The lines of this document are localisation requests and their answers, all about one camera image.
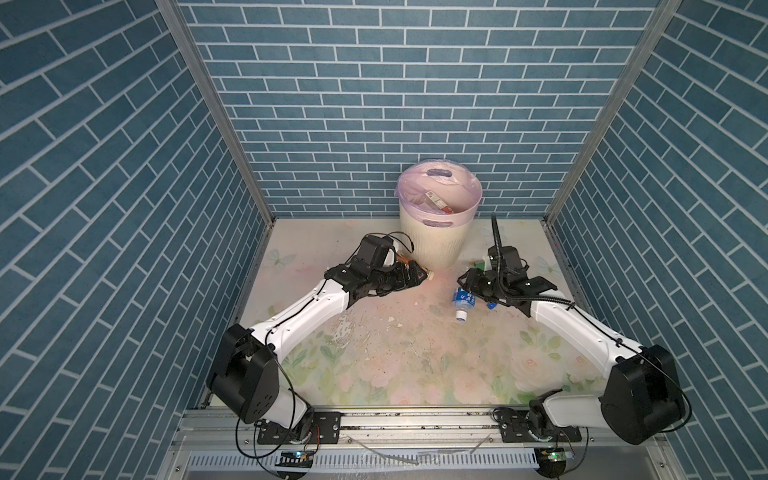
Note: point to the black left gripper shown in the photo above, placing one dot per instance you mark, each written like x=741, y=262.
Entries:
x=400, y=280

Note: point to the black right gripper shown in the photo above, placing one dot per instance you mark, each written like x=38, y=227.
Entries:
x=472, y=280

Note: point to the water bottle blue label white cap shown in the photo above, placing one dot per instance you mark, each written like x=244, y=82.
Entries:
x=463, y=302

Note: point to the clear bottle red white label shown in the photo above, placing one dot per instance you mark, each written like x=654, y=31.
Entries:
x=433, y=202

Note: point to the white bin with pink liner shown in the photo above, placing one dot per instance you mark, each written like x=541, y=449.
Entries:
x=437, y=238

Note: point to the brown drink bottle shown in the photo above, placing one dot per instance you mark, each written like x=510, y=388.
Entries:
x=413, y=267

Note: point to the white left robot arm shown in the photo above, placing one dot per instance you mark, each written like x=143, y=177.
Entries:
x=246, y=369

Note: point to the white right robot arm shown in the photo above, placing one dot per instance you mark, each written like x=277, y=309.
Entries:
x=641, y=397

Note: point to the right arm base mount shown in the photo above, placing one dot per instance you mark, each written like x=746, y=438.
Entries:
x=521, y=426

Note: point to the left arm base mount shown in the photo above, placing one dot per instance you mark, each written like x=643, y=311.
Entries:
x=300, y=426

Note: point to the aluminium front rail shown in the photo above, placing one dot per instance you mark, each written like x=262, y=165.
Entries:
x=378, y=427

